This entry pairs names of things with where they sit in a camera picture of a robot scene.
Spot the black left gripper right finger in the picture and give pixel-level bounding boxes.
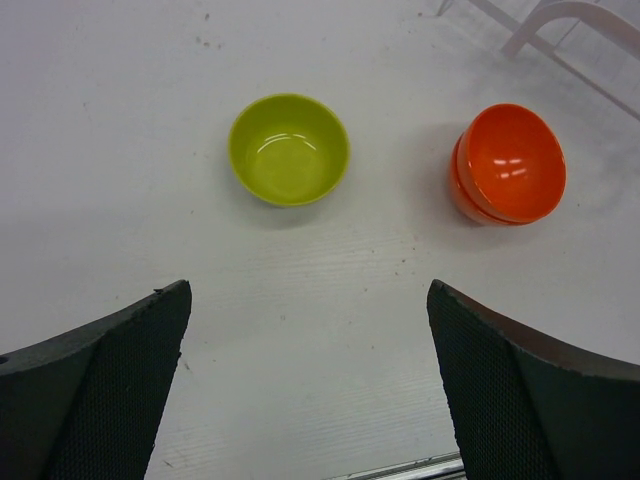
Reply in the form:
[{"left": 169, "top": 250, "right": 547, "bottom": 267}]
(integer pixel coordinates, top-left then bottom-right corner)
[{"left": 426, "top": 280, "right": 639, "bottom": 479}]

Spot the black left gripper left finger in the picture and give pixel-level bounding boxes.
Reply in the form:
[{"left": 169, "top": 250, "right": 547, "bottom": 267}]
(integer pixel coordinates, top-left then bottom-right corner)
[{"left": 1, "top": 280, "right": 192, "bottom": 479}]

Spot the orange bowl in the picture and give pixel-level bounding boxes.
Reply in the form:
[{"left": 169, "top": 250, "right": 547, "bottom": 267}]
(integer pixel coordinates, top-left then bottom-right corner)
[
  {"left": 457, "top": 103, "right": 567, "bottom": 224},
  {"left": 448, "top": 138, "right": 509, "bottom": 226}
]

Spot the lime green bowl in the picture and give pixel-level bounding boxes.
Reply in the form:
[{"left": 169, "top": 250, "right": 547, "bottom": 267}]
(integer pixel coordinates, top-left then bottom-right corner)
[{"left": 228, "top": 93, "right": 351, "bottom": 208}]

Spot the white wire dish rack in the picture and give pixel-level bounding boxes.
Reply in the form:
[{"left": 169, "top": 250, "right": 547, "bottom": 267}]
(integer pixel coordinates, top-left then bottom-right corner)
[{"left": 435, "top": 1, "right": 639, "bottom": 120}]

